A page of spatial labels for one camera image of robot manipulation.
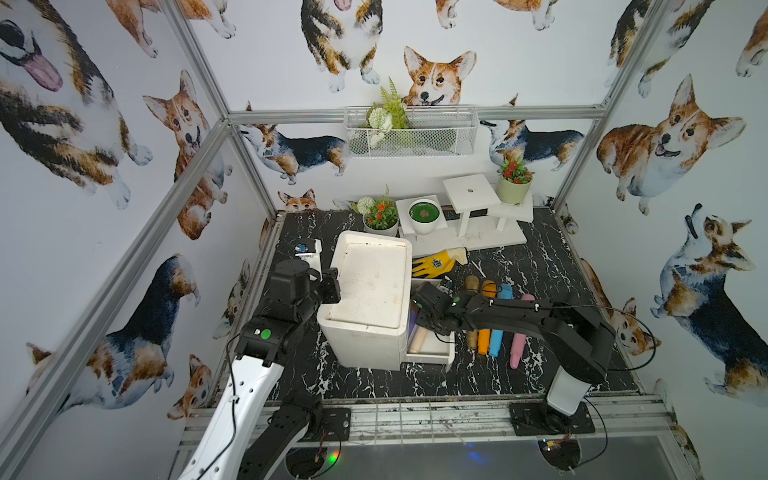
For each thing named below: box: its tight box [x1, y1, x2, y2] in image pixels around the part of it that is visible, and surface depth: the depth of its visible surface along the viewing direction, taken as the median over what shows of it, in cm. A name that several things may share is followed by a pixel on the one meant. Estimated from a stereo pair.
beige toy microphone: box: [409, 324, 429, 353], surface depth 87 cm
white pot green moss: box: [408, 198, 441, 235], surface depth 92 cm
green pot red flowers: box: [496, 156, 535, 205], surface depth 97 cm
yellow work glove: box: [412, 247, 468, 279], surface depth 106 cm
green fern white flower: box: [366, 76, 409, 149], surface depth 84 cm
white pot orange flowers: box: [350, 184, 399, 237], surface depth 105 cm
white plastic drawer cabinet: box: [316, 230, 412, 371], surface depth 74 cm
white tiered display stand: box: [395, 174, 533, 257], surface depth 108 cm
